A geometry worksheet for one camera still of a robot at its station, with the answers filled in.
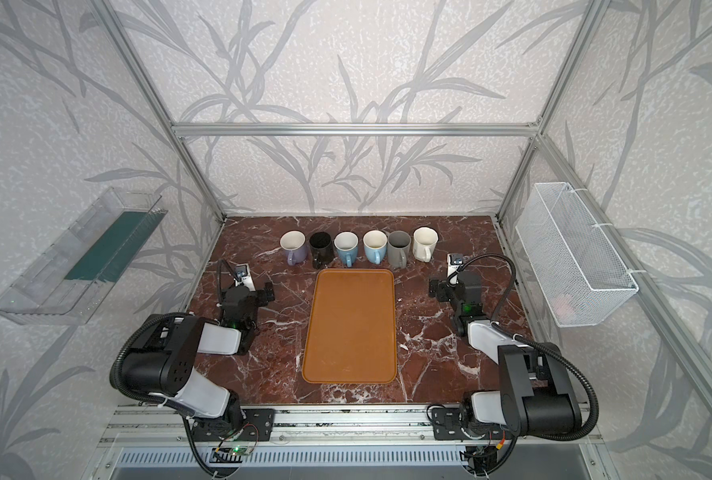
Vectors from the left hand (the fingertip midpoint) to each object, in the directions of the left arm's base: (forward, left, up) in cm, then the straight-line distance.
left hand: (254, 269), depth 93 cm
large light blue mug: (+12, -38, -2) cm, 40 cm away
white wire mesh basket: (-18, -80, +27) cm, 86 cm away
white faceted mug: (+11, -55, 0) cm, 56 cm away
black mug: (+10, -19, -3) cm, 22 cm away
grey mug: (+10, -46, +1) cm, 47 cm away
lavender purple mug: (+16, -9, -6) cm, 19 cm away
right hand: (+1, -62, +2) cm, 62 cm away
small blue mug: (+12, -28, -2) cm, 31 cm away
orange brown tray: (-16, -31, -9) cm, 36 cm away
